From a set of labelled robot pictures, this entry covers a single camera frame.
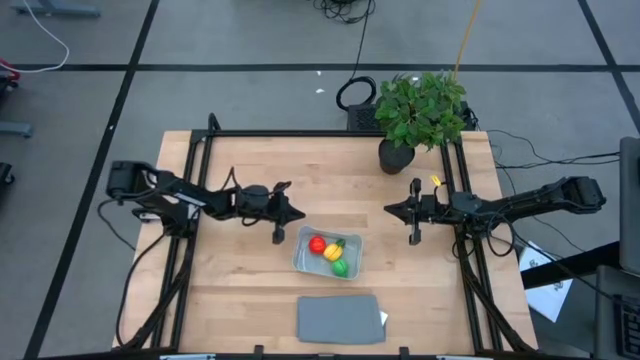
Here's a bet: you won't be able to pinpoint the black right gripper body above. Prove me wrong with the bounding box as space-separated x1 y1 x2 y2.
407 178 451 246

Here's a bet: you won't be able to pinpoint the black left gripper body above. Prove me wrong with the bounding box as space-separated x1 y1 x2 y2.
267 192 291 246

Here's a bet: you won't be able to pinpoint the translucent plastic tupperware container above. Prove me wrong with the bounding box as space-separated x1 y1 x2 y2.
291 224 364 282

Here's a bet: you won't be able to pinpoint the yellow toy produce green stem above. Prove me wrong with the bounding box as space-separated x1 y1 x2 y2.
322 238 348 263

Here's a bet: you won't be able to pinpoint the black computer box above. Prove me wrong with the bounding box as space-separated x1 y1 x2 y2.
347 102 474 133

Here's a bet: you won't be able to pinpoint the green potted plant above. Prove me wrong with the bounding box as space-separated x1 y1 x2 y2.
374 71 469 176

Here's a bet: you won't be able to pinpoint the white printed paper sheets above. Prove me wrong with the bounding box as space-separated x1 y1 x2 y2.
518 240 574 324

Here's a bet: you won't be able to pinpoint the grey furniture panel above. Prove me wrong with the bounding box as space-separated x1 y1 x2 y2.
619 137 640 276

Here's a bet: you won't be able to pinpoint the grey table foot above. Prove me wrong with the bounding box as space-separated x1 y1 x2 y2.
0 121 34 139
9 0 102 20

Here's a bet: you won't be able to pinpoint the black metal table frame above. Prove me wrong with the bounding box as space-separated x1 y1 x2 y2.
112 112 539 360

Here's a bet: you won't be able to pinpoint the black coiled cable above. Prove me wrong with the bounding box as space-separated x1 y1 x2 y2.
313 0 378 113

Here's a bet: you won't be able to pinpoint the black floor cables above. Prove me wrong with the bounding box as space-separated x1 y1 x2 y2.
487 128 621 172

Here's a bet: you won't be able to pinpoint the yellow cable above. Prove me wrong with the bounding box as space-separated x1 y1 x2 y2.
453 0 483 81

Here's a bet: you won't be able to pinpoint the white cable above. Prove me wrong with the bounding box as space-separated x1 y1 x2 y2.
0 0 71 74

